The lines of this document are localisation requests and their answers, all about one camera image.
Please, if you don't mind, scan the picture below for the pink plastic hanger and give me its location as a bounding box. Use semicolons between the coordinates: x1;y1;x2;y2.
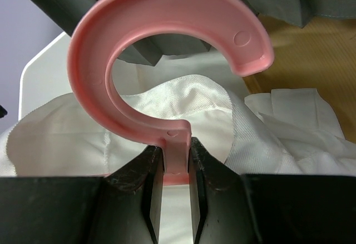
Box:
67;0;274;185

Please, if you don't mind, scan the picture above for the white pleated skirt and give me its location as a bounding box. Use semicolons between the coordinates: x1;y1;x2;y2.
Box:
1;58;355;243

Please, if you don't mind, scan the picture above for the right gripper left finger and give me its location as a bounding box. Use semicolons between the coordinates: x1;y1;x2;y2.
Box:
1;146;163;243

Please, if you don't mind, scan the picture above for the white plastic basket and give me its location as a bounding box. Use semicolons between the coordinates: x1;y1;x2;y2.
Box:
18;32;72;120

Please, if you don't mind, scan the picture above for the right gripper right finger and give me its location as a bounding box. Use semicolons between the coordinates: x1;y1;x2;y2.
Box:
189;138;355;243

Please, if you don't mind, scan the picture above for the wooden clothes rack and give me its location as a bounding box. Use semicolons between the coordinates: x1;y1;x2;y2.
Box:
244;15;355;142

